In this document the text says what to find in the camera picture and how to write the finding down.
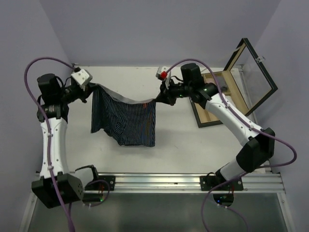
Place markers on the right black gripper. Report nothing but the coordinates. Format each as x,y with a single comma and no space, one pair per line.
165,95

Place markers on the blue striped boxer shorts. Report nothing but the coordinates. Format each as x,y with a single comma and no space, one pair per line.
128,122

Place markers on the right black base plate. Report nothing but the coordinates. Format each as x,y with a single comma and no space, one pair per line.
207,182

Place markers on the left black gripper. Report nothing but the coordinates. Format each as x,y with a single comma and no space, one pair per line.
88,89

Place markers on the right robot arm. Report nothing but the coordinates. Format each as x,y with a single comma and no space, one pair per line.
257,143

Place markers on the rolled grey underwear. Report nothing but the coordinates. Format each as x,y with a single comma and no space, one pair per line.
224,88

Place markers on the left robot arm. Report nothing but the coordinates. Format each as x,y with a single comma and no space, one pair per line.
57,184

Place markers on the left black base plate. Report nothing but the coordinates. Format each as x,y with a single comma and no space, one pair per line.
102,184

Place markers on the aluminium mounting rail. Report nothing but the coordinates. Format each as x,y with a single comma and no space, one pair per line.
189,183

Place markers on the black wooden compartment box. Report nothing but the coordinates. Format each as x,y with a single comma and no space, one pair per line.
249,83

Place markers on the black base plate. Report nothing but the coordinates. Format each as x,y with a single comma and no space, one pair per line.
102,184
207,182

